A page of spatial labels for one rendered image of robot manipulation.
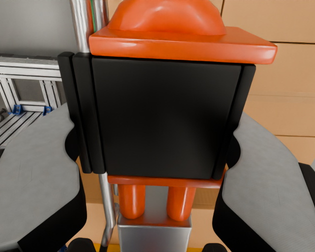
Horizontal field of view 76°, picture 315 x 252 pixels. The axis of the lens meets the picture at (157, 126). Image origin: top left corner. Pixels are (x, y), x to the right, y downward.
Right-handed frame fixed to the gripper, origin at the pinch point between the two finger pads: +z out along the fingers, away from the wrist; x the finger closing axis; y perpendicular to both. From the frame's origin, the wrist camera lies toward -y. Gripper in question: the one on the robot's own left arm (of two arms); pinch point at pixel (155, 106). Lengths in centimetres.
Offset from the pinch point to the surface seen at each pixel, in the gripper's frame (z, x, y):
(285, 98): 66, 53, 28
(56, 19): 120, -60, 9
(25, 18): 120, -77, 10
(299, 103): 66, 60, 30
